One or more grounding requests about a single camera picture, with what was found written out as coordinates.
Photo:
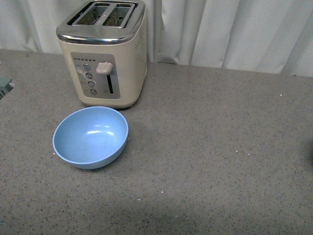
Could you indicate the cream two-slot toaster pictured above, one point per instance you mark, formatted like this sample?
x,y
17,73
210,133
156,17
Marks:
x,y
104,43

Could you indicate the blue bowl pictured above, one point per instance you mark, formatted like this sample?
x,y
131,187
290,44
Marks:
x,y
91,138

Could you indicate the white curtain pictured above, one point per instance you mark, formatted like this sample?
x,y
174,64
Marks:
x,y
274,36

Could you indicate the green dish rack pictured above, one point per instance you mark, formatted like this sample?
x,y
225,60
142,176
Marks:
x,y
6,86

